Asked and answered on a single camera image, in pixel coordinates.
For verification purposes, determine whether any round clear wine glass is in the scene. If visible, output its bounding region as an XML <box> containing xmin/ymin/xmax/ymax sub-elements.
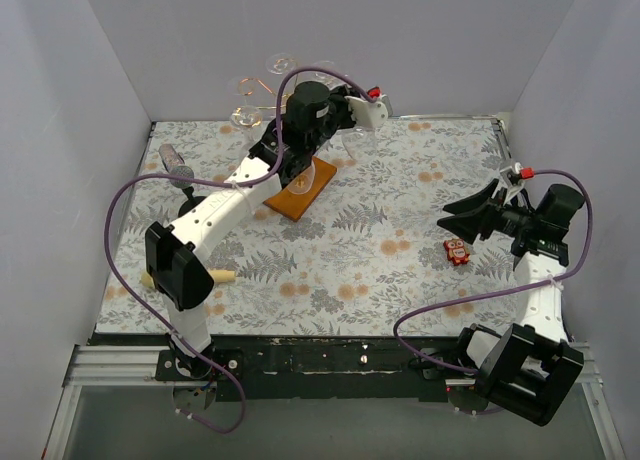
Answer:
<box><xmin>229</xmin><ymin>77</ymin><xmax>263</xmax><ymax>129</ymax></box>

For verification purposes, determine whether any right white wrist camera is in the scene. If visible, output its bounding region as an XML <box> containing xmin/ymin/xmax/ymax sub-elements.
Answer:
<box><xmin>500</xmin><ymin>162</ymin><xmax>535</xmax><ymax>198</ymax></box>

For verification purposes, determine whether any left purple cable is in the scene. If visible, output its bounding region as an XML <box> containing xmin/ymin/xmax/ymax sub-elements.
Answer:
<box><xmin>106</xmin><ymin>67</ymin><xmax>376</xmax><ymax>435</ymax></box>

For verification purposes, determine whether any floral patterned table mat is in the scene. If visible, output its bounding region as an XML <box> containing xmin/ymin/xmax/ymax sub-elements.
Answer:
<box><xmin>94</xmin><ymin>118</ymin><xmax>539</xmax><ymax>337</ymax></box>

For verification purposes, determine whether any gold wire wine glass rack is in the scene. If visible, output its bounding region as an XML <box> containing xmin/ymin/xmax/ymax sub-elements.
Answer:
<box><xmin>229</xmin><ymin>53</ymin><xmax>337</xmax><ymax>222</ymax></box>

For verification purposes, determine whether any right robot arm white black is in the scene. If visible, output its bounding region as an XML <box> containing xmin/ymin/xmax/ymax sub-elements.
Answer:
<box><xmin>437</xmin><ymin>180</ymin><xmax>585</xmax><ymax>426</ymax></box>

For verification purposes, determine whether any microphone on black stand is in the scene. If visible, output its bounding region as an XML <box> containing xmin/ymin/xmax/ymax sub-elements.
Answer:
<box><xmin>159</xmin><ymin>143</ymin><xmax>205</xmax><ymax>216</ymax></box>

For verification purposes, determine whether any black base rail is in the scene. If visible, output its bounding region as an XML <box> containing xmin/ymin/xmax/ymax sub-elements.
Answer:
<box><xmin>144</xmin><ymin>332</ymin><xmax>481</xmax><ymax>404</ymax></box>

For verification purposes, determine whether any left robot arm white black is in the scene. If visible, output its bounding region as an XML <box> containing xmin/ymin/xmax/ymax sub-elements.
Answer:
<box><xmin>145</xmin><ymin>81</ymin><xmax>359</xmax><ymax>380</ymax></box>

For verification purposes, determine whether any red owl toy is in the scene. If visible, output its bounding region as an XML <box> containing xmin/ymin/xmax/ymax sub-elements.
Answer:
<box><xmin>443</xmin><ymin>238</ymin><xmax>470</xmax><ymax>266</ymax></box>

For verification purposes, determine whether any wooden pestle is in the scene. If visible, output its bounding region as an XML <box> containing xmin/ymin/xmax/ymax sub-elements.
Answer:
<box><xmin>140</xmin><ymin>270</ymin><xmax>236</xmax><ymax>289</ymax></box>

